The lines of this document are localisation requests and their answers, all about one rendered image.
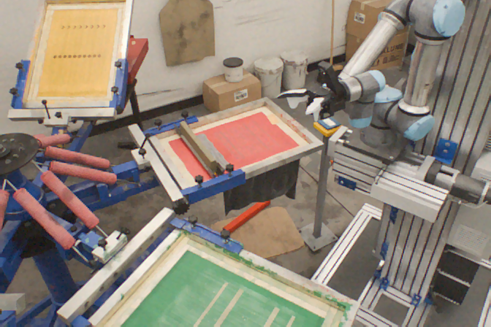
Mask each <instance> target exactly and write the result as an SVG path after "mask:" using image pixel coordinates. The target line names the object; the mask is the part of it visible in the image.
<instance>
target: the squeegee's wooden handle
mask: <svg viewBox="0 0 491 327"><path fill-rule="evenodd" d="M180 130H181V134H182V135H184V137H185V138H186V140H187V141H188V142H189V144H190V145H191V146H192V147H193V148H194V150H195V151H196V152H197V154H198V155H199V156H200V158H201V159H202V160H203V161H204V163H205V165H206V166H208V167H209V168H210V170H211V171H212V172H213V173H215V172H218V169H217V168H216V160H215V158H214V157H213V156H212V155H211V154H210V153H209V151H208V150H207V149H206V147H205V146H204V145H203V144H202V143H201V142H200V140H199V139H198V138H197V137H196V135H195V134H194V133H193V131H192V130H191V129H190V128H189V127H188V126H187V125H186V123H185V122H184V121H183V122H180Z"/></svg>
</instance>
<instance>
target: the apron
mask: <svg viewBox="0 0 491 327"><path fill-rule="evenodd" d="M159 22H160V27H161V31H162V36H163V41H164V51H165V57H166V62H167V66H171V65H177V64H182V63H185V62H187V61H201V60H202V59H203V58H205V57H209V55H215V39H214V22H213V5H212V4H211V3H210V0H209V1H208V0H169V1H168V3H167V5H166V6H165V7H164V8H163V9H162V10H160V13H159Z"/></svg>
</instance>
